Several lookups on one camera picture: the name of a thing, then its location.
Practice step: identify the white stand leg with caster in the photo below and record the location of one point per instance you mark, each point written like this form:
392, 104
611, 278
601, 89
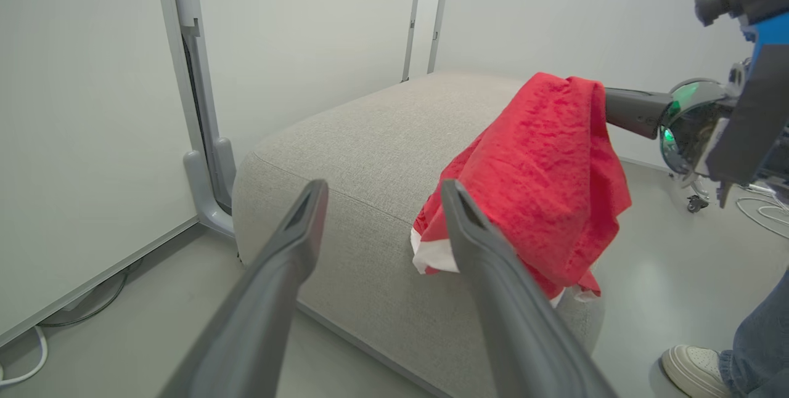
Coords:
698, 199

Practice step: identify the red garment with white trim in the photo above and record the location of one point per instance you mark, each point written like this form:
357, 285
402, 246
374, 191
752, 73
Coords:
542, 170

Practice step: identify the grey partition wall foot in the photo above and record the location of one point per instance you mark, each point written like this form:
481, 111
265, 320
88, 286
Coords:
197, 90

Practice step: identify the thin grey wall frame post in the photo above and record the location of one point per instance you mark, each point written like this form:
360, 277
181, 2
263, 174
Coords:
439, 13
412, 16

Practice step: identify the blue jeans leg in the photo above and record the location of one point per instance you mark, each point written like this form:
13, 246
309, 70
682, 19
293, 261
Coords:
761, 342

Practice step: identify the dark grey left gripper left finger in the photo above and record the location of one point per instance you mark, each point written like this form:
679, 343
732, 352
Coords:
259, 299

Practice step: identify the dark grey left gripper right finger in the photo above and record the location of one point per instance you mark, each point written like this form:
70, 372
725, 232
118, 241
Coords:
524, 336

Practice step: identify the white sneaker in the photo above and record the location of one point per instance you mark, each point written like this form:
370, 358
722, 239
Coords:
693, 370

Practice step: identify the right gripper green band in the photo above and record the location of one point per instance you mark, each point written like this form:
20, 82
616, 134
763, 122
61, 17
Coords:
693, 121

